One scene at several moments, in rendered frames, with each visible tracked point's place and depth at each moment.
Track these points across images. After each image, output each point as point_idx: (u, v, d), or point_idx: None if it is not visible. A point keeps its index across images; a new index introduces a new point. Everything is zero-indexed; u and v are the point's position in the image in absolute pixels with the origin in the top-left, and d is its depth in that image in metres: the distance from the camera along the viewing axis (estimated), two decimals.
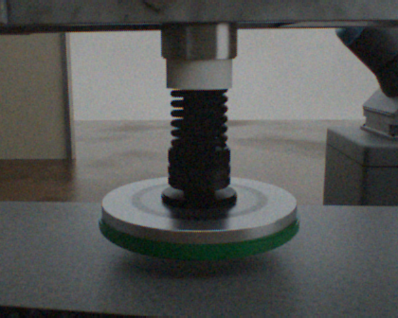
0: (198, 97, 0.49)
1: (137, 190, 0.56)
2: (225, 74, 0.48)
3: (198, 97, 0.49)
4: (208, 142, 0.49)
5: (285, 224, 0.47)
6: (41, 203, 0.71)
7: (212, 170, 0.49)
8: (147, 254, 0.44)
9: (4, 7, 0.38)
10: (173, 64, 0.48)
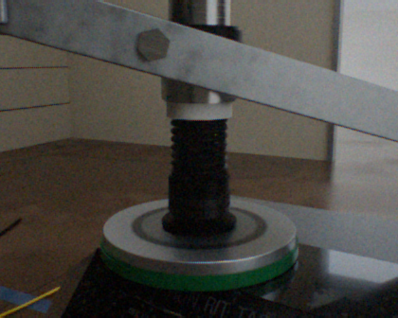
0: None
1: (230, 205, 0.60)
2: (225, 104, 0.49)
3: (198, 127, 0.50)
4: (208, 170, 0.50)
5: (120, 256, 0.47)
6: None
7: (212, 199, 0.50)
8: None
9: (4, 7, 0.38)
10: None
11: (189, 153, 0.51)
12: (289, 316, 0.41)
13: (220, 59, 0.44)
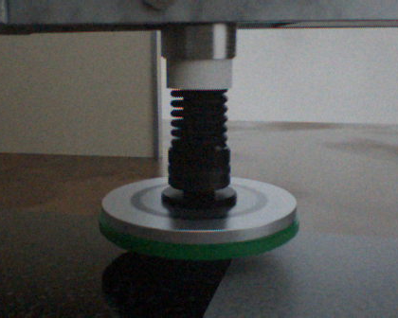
0: (198, 97, 0.49)
1: (128, 201, 0.52)
2: (225, 74, 0.48)
3: (198, 97, 0.49)
4: (208, 142, 0.49)
5: (296, 208, 0.52)
6: None
7: (212, 170, 0.49)
8: (211, 258, 0.43)
9: (4, 7, 0.38)
10: (173, 64, 0.48)
11: None
12: None
13: None
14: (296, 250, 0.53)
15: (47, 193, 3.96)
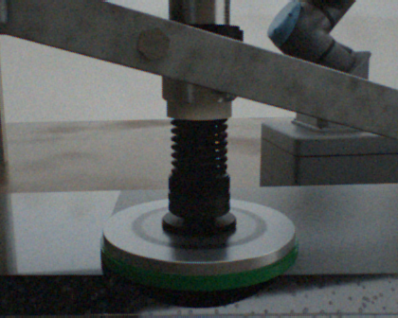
0: (198, 126, 0.50)
1: (204, 250, 0.46)
2: (225, 104, 0.49)
3: (198, 127, 0.50)
4: (208, 170, 0.50)
5: None
6: (8, 194, 0.75)
7: (212, 199, 0.50)
8: None
9: (4, 7, 0.38)
10: None
11: (189, 153, 0.51)
12: None
13: (220, 58, 0.44)
14: (158, 200, 0.72)
15: None
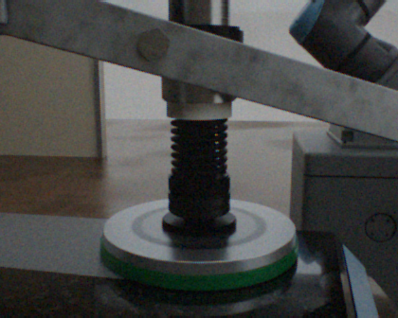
0: None
1: None
2: (225, 104, 0.49)
3: (198, 127, 0.50)
4: (208, 170, 0.50)
5: (183, 271, 0.44)
6: None
7: (212, 199, 0.50)
8: None
9: (4, 7, 0.38)
10: None
11: (189, 153, 0.51)
12: None
13: (220, 59, 0.44)
14: None
15: None
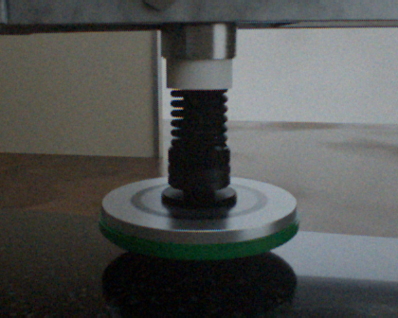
0: (198, 97, 0.49)
1: (243, 216, 0.47)
2: (225, 74, 0.48)
3: (198, 97, 0.49)
4: (208, 142, 0.49)
5: None
6: None
7: (212, 170, 0.49)
8: None
9: (4, 7, 0.38)
10: (173, 64, 0.48)
11: None
12: None
13: None
14: (298, 250, 0.53)
15: (48, 193, 3.96)
